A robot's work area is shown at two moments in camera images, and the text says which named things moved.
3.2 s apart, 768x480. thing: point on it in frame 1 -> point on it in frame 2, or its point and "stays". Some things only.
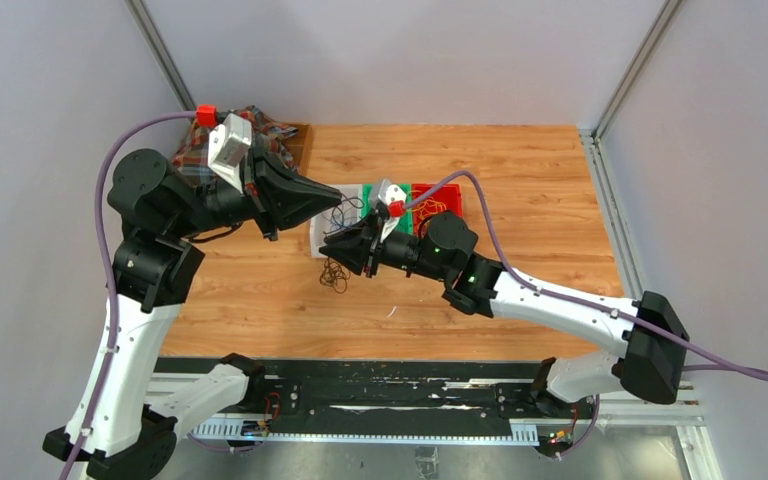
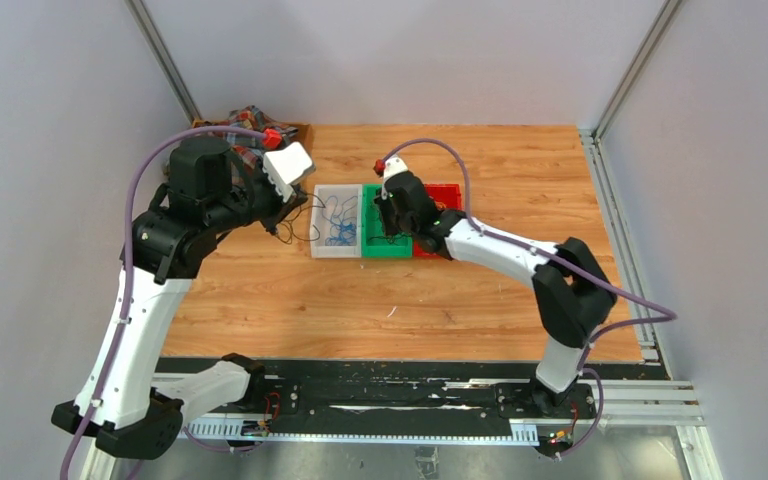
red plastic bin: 446,198 stays
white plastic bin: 347,210 stays
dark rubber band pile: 336,274 -> 285,230
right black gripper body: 399,250 -> 393,222
